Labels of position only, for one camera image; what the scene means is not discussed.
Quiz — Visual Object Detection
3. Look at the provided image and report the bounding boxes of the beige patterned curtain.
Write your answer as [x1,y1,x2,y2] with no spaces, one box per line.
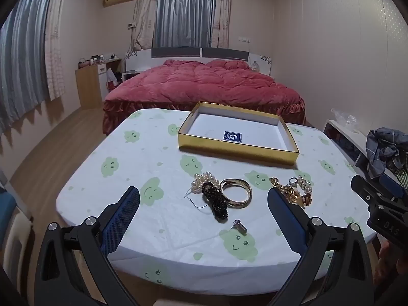
[210,0,235,49]
[132,0,160,53]

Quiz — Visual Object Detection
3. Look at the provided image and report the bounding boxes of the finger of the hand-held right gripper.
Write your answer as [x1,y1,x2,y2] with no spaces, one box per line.
[351,175,408,218]
[380,173,408,202]

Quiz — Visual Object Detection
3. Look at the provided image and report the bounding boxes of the blue and white chair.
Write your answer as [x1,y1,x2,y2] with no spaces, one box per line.
[0,168,34,279]

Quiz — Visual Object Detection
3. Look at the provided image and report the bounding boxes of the person's right hand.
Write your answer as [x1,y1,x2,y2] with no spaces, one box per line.
[375,238,408,295]

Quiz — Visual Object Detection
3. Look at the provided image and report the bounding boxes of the gold bangle bracelets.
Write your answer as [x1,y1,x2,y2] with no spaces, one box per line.
[220,178,253,210]

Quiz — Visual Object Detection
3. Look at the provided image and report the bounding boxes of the shallow gold cardboard box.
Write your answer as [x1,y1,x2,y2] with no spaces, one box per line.
[177,101,300,166]

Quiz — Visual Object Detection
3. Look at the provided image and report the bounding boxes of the pale checked side curtain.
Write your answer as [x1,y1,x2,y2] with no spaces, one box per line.
[44,0,70,101]

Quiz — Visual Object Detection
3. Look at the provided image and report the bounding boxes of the small silver earring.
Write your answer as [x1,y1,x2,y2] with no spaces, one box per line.
[232,219,249,236]

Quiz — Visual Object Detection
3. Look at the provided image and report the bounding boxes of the wooden desk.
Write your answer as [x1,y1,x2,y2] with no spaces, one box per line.
[75,58,123,109]

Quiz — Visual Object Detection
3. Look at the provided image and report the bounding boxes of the pearl and brown bead bracelet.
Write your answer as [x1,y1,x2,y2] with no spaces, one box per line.
[298,175,315,207]

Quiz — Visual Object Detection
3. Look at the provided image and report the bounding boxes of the bed with red duvet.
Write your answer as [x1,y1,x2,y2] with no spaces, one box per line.
[103,59,306,136]

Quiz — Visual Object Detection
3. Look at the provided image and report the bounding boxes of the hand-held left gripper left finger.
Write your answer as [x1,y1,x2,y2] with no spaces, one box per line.
[34,186,141,306]

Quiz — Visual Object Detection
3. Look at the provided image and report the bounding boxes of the black beaded hair clip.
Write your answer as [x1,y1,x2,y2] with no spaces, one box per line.
[202,181,230,221]

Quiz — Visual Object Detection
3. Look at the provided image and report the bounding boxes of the grey plaid cloth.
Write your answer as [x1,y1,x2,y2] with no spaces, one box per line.
[355,127,408,180]

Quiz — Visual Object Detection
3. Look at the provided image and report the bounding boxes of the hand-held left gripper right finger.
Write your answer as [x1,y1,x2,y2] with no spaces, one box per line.
[267,187,380,306]

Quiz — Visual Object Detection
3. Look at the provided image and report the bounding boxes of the white and grey headboard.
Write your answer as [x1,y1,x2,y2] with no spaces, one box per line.
[125,47,273,78]

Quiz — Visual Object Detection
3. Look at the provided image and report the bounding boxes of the clear plastic bag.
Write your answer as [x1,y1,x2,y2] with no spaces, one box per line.
[330,108,361,132]

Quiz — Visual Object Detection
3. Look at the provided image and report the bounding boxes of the white low shelf unit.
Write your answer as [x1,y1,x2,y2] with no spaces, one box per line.
[322,119,399,181]

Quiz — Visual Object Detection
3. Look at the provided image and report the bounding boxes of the grey-blue side window curtain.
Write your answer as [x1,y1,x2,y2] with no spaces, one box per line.
[0,0,60,136]

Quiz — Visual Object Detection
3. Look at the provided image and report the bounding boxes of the grey shiny curtain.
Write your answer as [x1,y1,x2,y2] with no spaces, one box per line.
[152,0,218,49]

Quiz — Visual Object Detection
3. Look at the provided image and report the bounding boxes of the blue printed card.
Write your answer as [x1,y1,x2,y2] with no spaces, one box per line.
[223,131,244,144]

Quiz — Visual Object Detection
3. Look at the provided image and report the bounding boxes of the white pearl bracelet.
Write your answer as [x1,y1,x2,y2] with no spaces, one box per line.
[190,171,222,196]

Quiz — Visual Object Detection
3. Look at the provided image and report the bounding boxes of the gold chain necklace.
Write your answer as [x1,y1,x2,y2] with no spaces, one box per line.
[269,176,307,208]

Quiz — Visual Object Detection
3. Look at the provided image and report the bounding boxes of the bedside lamp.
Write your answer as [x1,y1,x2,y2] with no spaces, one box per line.
[248,41,261,71]

